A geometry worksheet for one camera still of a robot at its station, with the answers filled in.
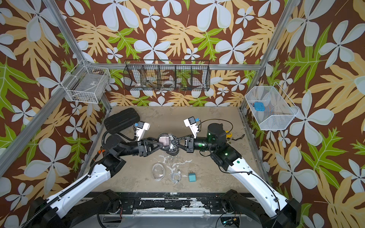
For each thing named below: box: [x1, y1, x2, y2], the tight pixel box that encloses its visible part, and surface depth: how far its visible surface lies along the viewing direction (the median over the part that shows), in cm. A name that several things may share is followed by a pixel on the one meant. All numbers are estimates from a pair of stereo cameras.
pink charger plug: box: [158, 136, 170, 146], surface depth 61 cm
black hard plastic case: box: [103, 107, 141, 133], surface depth 107 cm
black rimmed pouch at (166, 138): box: [157, 133, 180, 155], surface depth 62 cm
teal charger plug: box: [188, 172, 197, 182], surface depth 84 cm
